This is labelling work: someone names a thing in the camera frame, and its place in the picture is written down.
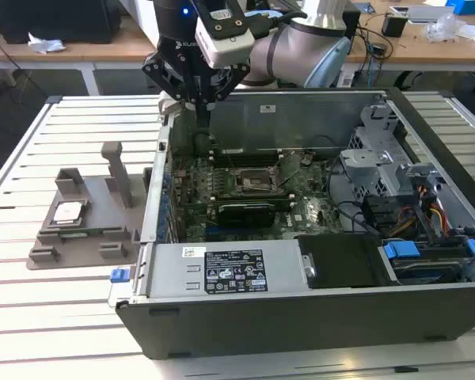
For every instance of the black open PC case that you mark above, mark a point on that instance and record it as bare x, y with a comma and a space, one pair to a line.
301, 328

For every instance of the round coin battery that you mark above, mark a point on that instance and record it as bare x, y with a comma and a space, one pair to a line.
306, 159

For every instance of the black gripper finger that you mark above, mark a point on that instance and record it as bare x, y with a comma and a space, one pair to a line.
162, 75
231, 83

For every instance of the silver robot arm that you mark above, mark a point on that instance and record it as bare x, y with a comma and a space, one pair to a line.
289, 51

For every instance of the silver power supply with label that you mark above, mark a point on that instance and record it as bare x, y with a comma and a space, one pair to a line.
170, 273

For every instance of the blue cardboard box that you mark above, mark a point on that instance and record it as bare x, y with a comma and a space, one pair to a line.
471, 7

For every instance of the white flat box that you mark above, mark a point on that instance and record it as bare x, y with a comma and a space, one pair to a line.
427, 14

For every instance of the black RAM slot bank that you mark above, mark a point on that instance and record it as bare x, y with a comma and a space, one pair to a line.
253, 196
245, 158

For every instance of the white printer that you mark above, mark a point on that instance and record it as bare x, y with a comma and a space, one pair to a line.
144, 8

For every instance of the wooden desk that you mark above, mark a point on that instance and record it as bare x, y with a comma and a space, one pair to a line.
103, 51
419, 47

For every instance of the green RAM stick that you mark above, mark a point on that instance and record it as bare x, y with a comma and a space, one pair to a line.
91, 234

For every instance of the black graphics card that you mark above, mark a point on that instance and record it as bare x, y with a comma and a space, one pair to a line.
245, 217

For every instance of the small blue clip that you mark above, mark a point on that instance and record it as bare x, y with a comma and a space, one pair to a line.
118, 276

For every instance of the crumpled white paper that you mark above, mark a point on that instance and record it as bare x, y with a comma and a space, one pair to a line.
43, 44

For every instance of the hard disk in blue carrier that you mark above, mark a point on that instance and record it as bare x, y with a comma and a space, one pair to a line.
401, 250

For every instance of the green motherboard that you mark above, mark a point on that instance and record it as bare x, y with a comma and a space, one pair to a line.
308, 206

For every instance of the black connector block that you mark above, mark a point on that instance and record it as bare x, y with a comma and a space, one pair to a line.
376, 211

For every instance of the white camera box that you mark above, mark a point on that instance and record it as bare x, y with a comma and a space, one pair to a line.
229, 49

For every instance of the large black box device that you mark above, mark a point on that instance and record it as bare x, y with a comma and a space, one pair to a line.
55, 20

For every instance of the pale grey case latch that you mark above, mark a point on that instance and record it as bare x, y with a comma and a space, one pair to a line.
168, 105

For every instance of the black computer tower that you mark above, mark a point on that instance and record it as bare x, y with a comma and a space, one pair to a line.
355, 23

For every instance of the clear plastic bag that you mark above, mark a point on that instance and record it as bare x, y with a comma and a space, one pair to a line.
443, 27

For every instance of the silver CPU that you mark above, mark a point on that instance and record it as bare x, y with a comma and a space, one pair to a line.
68, 213

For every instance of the black office chair base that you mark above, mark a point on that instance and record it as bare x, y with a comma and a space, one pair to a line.
409, 79

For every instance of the CPU socket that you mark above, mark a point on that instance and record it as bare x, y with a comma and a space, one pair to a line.
257, 184

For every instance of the grey metal drive cage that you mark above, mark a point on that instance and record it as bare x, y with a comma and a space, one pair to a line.
364, 158

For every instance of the grey-brown parts rack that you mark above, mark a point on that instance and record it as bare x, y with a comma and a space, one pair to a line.
99, 221

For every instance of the small black box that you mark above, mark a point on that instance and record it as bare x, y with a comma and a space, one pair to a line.
394, 25

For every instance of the black plastic cover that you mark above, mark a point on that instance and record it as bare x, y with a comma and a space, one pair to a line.
340, 261

